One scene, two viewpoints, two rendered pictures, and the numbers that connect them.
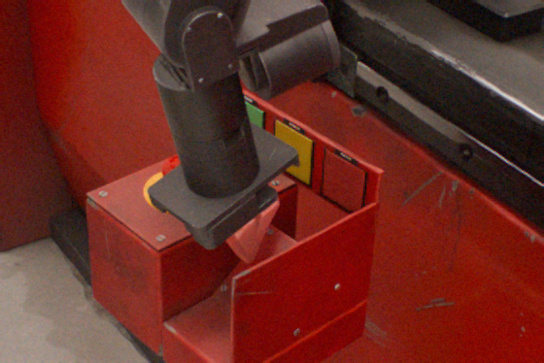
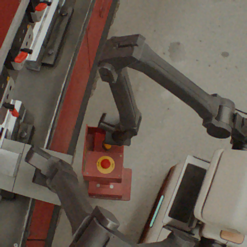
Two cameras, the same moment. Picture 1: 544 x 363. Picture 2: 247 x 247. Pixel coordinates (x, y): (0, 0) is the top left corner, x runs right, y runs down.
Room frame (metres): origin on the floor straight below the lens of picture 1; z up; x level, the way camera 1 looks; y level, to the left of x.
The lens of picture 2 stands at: (0.97, 0.31, 2.28)
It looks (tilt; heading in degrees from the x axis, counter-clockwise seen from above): 72 degrees down; 221
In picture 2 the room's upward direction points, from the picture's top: 7 degrees clockwise
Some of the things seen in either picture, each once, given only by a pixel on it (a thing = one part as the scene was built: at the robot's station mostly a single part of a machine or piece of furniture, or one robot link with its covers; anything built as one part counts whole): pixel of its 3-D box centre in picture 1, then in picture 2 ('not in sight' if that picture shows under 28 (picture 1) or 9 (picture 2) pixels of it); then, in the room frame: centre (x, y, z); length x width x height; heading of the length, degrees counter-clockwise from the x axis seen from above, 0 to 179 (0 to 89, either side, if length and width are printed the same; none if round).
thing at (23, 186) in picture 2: not in sight; (31, 171); (1.01, -0.05, 1.00); 0.26 x 0.18 x 0.01; 125
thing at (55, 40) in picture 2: not in sight; (58, 34); (0.57, -0.47, 0.89); 0.30 x 0.05 x 0.03; 35
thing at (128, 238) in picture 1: (227, 239); (104, 155); (0.74, 0.03, 0.75); 0.20 x 0.16 x 0.18; 44
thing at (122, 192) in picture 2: not in sight; (110, 181); (0.72, 0.05, 0.06); 0.25 x 0.20 x 0.12; 134
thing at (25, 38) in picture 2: not in sight; (12, 41); (0.79, -0.38, 1.21); 0.15 x 0.09 x 0.17; 35
